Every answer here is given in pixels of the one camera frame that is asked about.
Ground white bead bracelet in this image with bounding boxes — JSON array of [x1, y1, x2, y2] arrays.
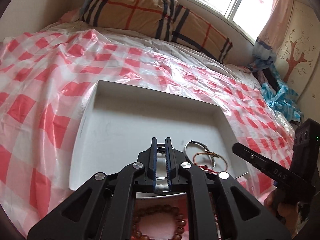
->
[[153, 142, 170, 193]]

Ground plaid beige pillow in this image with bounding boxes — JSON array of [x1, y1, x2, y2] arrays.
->
[[80, 0, 177, 38], [155, 0, 233, 64]]

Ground clear crumpled plastic sheet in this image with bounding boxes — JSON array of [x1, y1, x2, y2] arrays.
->
[[274, 110, 297, 133]]

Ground pink cloth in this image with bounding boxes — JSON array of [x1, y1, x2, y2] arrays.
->
[[59, 8, 83, 23]]

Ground red string bracelet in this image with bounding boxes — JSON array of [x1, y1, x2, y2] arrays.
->
[[193, 151, 225, 175]]

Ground brown bead bracelet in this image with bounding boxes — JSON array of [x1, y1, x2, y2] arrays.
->
[[132, 204, 187, 240]]

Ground dark clothes pile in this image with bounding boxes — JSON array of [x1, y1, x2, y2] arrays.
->
[[247, 55, 282, 92]]

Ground red white checkered plastic sheet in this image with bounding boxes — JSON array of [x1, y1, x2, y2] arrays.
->
[[0, 29, 297, 238]]

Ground silver bangle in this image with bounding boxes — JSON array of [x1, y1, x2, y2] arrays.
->
[[184, 140, 217, 171]]

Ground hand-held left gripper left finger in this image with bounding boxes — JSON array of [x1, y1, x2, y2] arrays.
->
[[27, 137, 158, 240]]

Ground person's right hand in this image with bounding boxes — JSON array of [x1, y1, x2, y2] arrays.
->
[[264, 190, 299, 221]]

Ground blue checkered plastic sheet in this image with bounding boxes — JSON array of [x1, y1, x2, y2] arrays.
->
[[261, 65, 303, 121]]

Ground white shallow cardboard box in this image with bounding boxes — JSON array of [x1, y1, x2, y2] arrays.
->
[[69, 80, 238, 200]]

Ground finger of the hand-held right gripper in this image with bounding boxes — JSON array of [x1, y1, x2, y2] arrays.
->
[[232, 142, 294, 188]]

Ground pink patterned curtain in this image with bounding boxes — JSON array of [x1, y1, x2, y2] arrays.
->
[[252, 0, 298, 64]]

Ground wardrobe with tree decal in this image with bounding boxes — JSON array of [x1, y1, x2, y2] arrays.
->
[[274, 0, 320, 112]]

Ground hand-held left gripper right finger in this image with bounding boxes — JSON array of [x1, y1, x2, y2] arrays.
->
[[165, 137, 292, 240]]

